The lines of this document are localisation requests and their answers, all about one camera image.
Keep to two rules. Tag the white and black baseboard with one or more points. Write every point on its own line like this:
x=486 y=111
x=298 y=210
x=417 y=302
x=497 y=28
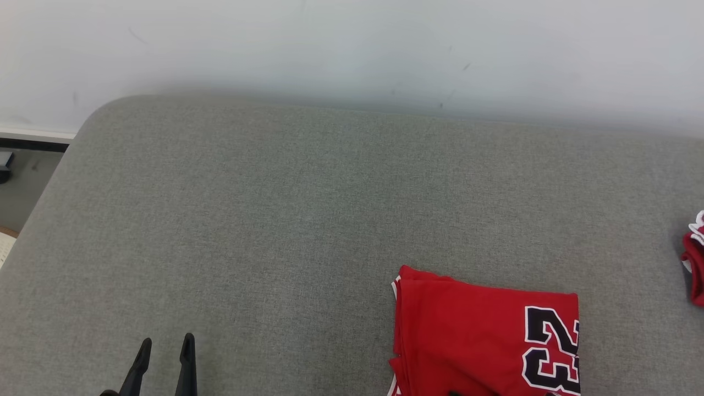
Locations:
x=33 y=140

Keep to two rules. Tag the red Bulls basketball jersey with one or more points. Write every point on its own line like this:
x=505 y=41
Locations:
x=467 y=335

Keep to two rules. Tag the white mat on floor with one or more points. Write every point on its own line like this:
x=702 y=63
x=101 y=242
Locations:
x=4 y=247

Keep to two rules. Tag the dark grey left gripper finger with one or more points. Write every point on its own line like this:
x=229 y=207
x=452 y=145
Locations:
x=187 y=368
x=137 y=374

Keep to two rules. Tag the red shorts with white waistband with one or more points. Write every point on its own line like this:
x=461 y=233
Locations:
x=696 y=264

